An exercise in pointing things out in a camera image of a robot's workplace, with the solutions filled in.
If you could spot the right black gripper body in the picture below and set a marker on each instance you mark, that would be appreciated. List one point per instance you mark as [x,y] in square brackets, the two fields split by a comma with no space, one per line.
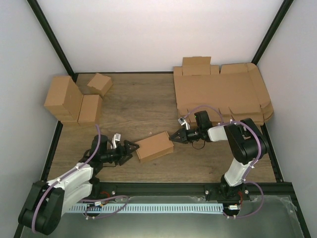
[192,137]

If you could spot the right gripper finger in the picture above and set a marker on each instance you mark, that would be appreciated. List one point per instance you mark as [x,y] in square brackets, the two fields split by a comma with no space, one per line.
[179,140]
[179,134]

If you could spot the black aluminium frame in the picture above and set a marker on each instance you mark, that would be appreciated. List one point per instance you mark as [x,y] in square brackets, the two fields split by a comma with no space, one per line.
[280,187]

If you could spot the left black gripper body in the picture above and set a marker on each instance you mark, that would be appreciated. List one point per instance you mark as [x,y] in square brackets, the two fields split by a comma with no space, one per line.
[115,156]

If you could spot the clear plastic sheet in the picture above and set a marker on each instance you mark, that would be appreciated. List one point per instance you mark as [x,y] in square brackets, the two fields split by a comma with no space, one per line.
[261,217]

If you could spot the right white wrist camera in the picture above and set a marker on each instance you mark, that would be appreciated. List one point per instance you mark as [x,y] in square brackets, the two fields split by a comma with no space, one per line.
[182,121]

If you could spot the small tilted cardboard box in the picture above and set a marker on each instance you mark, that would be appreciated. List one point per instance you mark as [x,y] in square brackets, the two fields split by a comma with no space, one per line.
[100,84]

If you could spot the tall folded cardboard box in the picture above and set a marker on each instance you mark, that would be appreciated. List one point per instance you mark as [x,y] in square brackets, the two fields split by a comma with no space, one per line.
[64,100]

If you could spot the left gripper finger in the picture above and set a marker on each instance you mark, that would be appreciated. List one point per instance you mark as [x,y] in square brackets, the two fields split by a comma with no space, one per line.
[124,159]
[130,147]

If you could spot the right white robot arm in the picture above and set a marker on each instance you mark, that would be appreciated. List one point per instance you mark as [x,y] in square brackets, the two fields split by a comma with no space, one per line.
[247,144]

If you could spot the light blue slotted cable duct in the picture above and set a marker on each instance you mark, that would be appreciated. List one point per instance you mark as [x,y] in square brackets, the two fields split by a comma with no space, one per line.
[197,208]

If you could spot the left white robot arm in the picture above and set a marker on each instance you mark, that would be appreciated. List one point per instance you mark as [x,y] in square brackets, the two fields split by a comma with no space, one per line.
[48,201]

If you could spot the stack of flat cardboard blanks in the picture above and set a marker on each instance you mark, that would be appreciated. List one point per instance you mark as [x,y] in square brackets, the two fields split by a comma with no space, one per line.
[230,91]

